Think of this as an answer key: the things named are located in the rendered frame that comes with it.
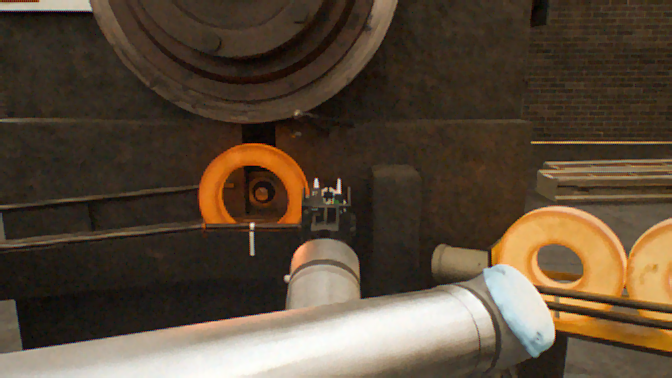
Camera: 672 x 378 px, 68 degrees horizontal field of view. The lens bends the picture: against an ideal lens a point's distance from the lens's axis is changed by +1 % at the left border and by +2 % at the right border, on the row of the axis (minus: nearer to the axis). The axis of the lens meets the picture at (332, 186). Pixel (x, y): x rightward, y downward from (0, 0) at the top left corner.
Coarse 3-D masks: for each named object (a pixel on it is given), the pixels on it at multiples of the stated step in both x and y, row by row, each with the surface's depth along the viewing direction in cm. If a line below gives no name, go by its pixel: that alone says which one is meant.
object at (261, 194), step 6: (264, 180) 91; (258, 186) 90; (264, 186) 90; (270, 186) 91; (252, 192) 92; (258, 192) 90; (264, 192) 90; (270, 192) 91; (258, 198) 90; (264, 198) 90; (270, 198) 91
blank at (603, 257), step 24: (528, 216) 66; (552, 216) 64; (576, 216) 62; (504, 240) 68; (528, 240) 66; (552, 240) 65; (576, 240) 63; (600, 240) 61; (528, 264) 67; (600, 264) 62; (624, 264) 61; (576, 288) 64; (600, 288) 62; (552, 312) 66
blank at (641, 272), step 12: (660, 228) 57; (648, 240) 58; (660, 240) 58; (636, 252) 59; (648, 252) 58; (660, 252) 58; (636, 264) 59; (648, 264) 59; (660, 264) 58; (636, 276) 60; (648, 276) 59; (660, 276) 58; (636, 288) 60; (648, 288) 59; (660, 288) 58; (648, 300) 59; (660, 300) 59; (648, 312) 60
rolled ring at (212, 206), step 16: (256, 144) 81; (224, 160) 80; (240, 160) 79; (256, 160) 79; (272, 160) 79; (288, 160) 79; (208, 176) 80; (224, 176) 80; (288, 176) 80; (304, 176) 82; (208, 192) 81; (288, 192) 80; (208, 208) 82; (224, 208) 84; (288, 208) 81
